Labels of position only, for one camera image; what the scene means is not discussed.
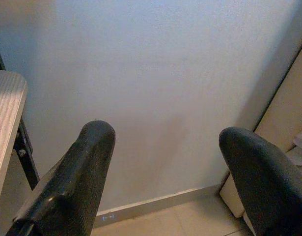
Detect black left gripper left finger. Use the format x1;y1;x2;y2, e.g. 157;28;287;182
5;119;116;236

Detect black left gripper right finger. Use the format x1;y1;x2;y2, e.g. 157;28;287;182
219;126;302;236

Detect grey baseboard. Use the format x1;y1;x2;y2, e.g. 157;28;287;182
95;185;222;228

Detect white cabinet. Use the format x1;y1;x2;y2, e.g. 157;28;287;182
219;36;302;236

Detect light wood desk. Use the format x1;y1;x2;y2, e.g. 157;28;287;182
0;69;28;195

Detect black metal desk frame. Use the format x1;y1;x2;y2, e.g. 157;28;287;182
0;35;41;191

